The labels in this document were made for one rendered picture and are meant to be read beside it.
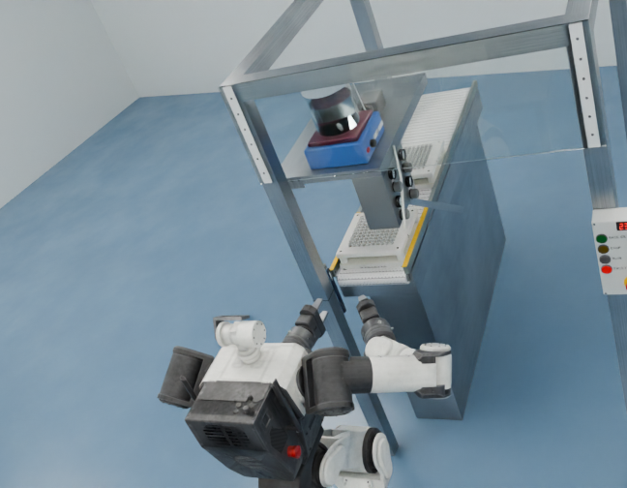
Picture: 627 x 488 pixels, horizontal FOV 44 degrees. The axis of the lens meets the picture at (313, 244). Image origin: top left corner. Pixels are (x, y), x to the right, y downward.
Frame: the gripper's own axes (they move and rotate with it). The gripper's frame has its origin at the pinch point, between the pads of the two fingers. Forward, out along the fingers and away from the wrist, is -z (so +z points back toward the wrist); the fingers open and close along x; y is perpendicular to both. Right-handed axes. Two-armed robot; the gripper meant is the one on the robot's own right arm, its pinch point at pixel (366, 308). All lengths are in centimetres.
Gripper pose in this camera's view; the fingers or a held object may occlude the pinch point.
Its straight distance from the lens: 239.6
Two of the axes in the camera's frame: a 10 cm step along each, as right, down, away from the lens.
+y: 9.2, -3.8, -0.2
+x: 3.3, 7.8, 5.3
